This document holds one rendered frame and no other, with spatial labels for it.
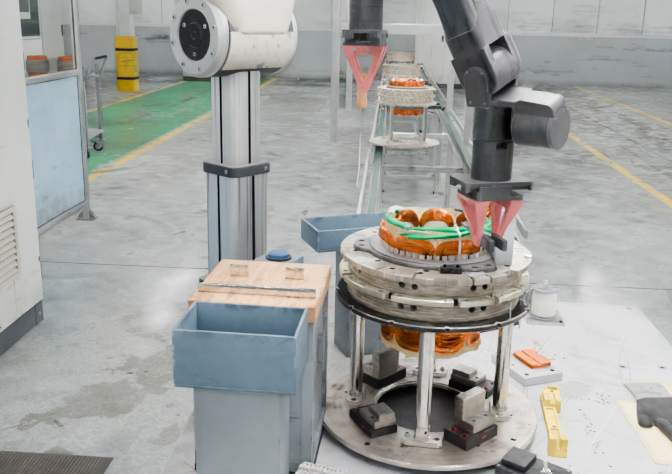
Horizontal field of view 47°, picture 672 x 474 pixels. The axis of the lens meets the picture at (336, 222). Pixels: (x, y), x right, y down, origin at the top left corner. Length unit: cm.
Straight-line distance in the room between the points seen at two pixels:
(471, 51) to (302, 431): 61
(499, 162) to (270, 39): 62
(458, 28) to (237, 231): 73
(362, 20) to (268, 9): 28
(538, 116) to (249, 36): 66
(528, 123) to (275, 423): 53
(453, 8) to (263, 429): 62
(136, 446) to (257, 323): 179
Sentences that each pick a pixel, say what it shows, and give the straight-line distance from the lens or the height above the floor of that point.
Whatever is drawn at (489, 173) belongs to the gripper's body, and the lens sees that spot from 108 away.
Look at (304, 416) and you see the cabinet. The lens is 120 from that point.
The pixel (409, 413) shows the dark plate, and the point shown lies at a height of 78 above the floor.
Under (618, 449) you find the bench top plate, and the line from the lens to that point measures 142.
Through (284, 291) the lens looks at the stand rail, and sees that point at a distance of 115.
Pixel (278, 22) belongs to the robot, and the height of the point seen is 146.
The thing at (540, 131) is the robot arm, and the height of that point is 133.
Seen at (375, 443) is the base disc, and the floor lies 80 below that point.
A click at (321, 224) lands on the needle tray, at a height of 105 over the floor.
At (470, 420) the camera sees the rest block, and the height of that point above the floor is 84.
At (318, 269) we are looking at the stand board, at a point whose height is 107.
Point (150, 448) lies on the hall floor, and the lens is 286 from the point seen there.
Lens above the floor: 147
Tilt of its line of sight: 15 degrees down
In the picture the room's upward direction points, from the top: 1 degrees clockwise
